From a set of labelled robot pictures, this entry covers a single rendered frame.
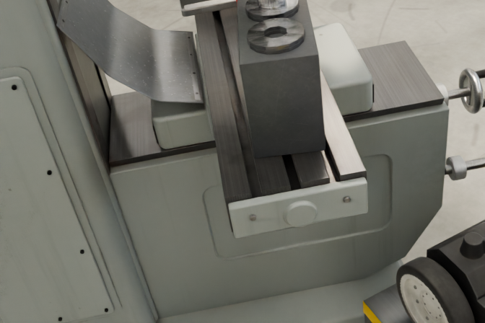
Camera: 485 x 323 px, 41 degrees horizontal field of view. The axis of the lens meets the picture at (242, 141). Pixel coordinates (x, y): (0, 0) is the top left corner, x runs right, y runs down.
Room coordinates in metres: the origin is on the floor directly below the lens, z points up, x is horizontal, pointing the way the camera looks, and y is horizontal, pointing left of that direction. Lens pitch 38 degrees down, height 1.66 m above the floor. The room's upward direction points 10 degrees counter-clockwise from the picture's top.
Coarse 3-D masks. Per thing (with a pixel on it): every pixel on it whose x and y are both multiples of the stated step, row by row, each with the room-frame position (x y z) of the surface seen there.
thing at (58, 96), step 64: (0, 0) 1.10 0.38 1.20; (0, 64) 1.09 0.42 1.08; (64, 64) 1.12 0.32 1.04; (0, 128) 1.08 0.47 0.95; (64, 128) 1.09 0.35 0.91; (0, 192) 1.07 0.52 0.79; (64, 192) 1.07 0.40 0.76; (0, 256) 1.06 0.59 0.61; (64, 256) 1.07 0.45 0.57; (128, 256) 1.11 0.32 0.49; (0, 320) 1.06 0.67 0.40; (64, 320) 1.06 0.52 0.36; (128, 320) 1.07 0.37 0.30
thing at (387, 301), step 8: (392, 288) 0.95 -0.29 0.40; (376, 296) 0.94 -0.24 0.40; (384, 296) 0.93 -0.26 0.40; (392, 296) 0.93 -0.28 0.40; (368, 304) 0.92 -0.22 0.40; (376, 304) 0.92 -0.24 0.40; (384, 304) 0.91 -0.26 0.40; (392, 304) 0.91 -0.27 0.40; (400, 304) 0.90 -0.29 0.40; (368, 312) 0.91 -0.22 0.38; (376, 312) 0.89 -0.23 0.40; (384, 312) 0.89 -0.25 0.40; (392, 312) 0.89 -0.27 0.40; (400, 312) 0.88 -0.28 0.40; (368, 320) 0.92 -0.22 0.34; (376, 320) 0.88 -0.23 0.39; (384, 320) 0.87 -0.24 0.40; (392, 320) 0.87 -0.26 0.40; (400, 320) 0.86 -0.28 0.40; (408, 320) 0.86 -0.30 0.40
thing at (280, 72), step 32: (256, 0) 1.01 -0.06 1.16; (288, 0) 0.99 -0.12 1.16; (256, 32) 0.90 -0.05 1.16; (288, 32) 0.88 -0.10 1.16; (256, 64) 0.83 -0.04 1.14; (288, 64) 0.83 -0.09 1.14; (256, 96) 0.83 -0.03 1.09; (288, 96) 0.83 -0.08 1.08; (320, 96) 0.82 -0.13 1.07; (256, 128) 0.83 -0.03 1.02; (288, 128) 0.83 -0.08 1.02; (320, 128) 0.82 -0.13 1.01
